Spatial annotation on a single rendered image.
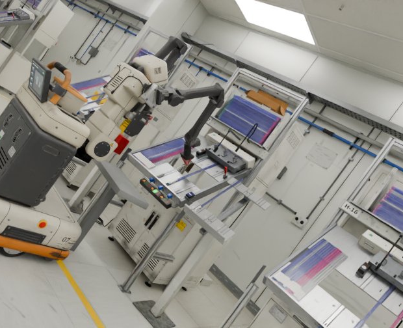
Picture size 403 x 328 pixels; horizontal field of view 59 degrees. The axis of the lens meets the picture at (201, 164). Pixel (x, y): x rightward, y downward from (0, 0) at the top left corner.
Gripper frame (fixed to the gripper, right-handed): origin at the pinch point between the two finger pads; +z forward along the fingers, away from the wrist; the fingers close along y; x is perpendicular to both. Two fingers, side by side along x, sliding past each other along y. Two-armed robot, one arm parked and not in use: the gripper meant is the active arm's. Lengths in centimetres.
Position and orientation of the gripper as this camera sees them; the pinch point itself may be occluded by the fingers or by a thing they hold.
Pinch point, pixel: (186, 164)
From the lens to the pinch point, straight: 279.6
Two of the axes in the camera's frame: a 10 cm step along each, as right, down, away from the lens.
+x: -7.6, 3.2, -5.6
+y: -6.4, -4.8, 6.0
